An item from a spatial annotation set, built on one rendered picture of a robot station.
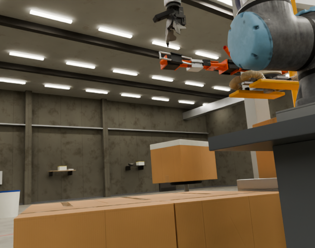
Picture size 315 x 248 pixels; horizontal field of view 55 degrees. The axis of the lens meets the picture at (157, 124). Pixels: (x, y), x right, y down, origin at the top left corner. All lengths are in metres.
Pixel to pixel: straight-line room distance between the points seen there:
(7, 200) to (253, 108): 7.22
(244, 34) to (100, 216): 0.81
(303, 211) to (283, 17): 0.50
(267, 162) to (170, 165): 1.29
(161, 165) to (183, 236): 1.84
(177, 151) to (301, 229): 2.16
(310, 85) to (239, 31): 0.24
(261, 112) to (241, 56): 2.21
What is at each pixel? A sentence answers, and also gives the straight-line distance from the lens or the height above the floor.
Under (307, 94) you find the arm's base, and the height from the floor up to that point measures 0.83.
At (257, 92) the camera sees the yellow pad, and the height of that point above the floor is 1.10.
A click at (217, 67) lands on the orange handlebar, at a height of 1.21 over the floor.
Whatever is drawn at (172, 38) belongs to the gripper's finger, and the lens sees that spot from 1.72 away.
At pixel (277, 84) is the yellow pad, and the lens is 1.76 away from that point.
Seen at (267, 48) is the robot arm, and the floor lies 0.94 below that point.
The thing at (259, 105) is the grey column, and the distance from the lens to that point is 3.06.
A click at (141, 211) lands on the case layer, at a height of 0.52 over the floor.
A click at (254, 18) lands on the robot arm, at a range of 0.84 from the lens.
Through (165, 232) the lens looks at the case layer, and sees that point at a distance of 1.29.
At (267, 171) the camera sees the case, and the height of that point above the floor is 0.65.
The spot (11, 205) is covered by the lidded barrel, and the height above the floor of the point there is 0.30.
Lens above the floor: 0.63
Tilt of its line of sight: 11 degrees up
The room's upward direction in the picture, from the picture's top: 4 degrees counter-clockwise
